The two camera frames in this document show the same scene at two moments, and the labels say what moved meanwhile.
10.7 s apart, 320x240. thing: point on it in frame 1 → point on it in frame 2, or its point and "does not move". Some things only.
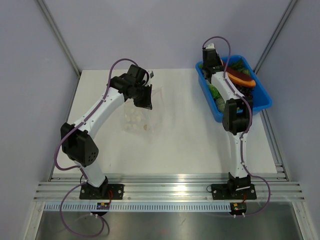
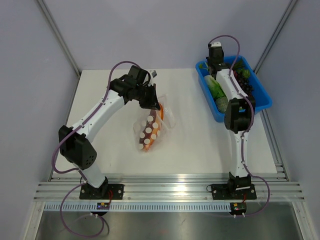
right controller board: x=238 y=208 does not move
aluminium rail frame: x=271 y=187 does not move
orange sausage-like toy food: x=240 y=77 → x=151 y=129
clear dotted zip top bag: x=139 y=119 → x=150 y=130
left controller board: x=103 y=206 does not move
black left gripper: x=147 y=103 does not move
